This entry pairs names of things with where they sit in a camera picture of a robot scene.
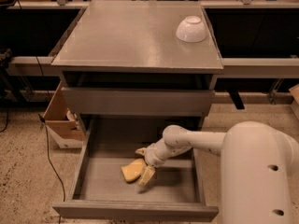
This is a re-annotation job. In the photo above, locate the yellow sponge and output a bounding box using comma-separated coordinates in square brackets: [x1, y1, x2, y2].
[121, 159, 146, 183]

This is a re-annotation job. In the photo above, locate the wooden box on floor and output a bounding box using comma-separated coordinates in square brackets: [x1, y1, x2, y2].
[43, 83, 85, 148]

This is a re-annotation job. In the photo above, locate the black cable on floor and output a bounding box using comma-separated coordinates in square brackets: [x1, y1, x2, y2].
[37, 113, 67, 224]

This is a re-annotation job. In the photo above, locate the white upturned bowl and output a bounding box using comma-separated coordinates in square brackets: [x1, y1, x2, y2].
[176, 16, 206, 43]

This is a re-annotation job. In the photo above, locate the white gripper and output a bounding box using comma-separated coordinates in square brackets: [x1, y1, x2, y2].
[135, 139, 191, 186]

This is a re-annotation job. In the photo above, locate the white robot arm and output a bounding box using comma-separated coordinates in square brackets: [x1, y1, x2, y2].
[136, 121, 299, 224]

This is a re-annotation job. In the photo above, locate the closed grey top drawer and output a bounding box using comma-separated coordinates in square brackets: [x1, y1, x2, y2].
[62, 87, 215, 117]

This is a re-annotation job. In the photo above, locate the open grey middle drawer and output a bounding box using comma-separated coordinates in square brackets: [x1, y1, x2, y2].
[53, 118, 219, 222]

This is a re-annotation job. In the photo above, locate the grey drawer cabinet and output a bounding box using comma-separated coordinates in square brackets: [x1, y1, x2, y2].
[52, 1, 221, 132]

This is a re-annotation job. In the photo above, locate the grey metal frame rail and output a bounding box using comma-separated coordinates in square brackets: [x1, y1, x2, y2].
[7, 57, 299, 78]

